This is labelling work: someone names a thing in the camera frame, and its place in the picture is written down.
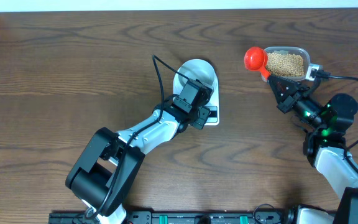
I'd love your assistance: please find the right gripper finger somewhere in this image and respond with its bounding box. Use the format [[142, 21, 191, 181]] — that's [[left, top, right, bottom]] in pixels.
[[267, 75, 298, 93], [267, 79, 288, 104]]

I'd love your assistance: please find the red measuring scoop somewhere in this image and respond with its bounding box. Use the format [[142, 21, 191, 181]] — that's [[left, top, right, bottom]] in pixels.
[[244, 47, 270, 81]]

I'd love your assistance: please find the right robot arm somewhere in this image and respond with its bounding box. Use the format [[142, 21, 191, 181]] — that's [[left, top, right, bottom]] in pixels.
[[267, 72, 358, 223]]

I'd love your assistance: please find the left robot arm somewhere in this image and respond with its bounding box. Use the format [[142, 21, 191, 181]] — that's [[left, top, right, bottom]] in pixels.
[[65, 93, 210, 223]]

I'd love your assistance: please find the light blue bowl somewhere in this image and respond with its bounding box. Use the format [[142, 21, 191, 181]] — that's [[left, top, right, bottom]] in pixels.
[[178, 59, 218, 92]]

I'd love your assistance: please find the white digital kitchen scale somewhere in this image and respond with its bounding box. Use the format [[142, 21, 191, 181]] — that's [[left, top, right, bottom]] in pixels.
[[177, 59, 220, 126]]

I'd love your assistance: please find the clear plastic container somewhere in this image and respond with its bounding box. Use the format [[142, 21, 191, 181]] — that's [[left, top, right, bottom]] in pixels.
[[264, 47, 310, 81]]

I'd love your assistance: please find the pile of soybeans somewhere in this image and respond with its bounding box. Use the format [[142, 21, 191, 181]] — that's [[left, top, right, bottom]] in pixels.
[[266, 53, 304, 77]]

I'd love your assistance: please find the left black cable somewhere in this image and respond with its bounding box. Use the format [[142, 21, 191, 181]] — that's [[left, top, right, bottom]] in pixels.
[[85, 54, 204, 220]]

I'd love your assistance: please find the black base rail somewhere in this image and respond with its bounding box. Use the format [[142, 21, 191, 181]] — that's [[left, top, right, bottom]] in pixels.
[[48, 208, 295, 224]]

